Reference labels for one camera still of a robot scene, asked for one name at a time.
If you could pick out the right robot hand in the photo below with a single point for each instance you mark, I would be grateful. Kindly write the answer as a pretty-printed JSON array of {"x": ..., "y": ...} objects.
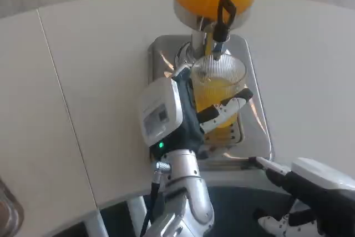
[{"x": 321, "y": 192}]

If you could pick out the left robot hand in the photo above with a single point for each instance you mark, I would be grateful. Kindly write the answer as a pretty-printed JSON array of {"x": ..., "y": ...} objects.
[{"x": 163, "y": 109}]

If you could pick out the clear ribbed glass cup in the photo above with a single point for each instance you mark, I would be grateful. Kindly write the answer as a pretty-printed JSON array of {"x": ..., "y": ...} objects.
[{"x": 219, "y": 87}]

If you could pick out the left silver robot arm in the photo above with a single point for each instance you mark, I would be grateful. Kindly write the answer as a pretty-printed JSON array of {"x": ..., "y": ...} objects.
[{"x": 188, "y": 192}]

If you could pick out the steel slotted drip grid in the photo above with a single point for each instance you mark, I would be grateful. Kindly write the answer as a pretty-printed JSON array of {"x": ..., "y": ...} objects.
[{"x": 235, "y": 134}]

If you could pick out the black tap lever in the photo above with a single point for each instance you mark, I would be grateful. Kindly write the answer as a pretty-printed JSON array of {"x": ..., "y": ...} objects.
[{"x": 222, "y": 30}]

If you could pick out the steel drip tray base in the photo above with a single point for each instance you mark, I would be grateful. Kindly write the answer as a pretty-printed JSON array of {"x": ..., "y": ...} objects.
[{"x": 258, "y": 81}]

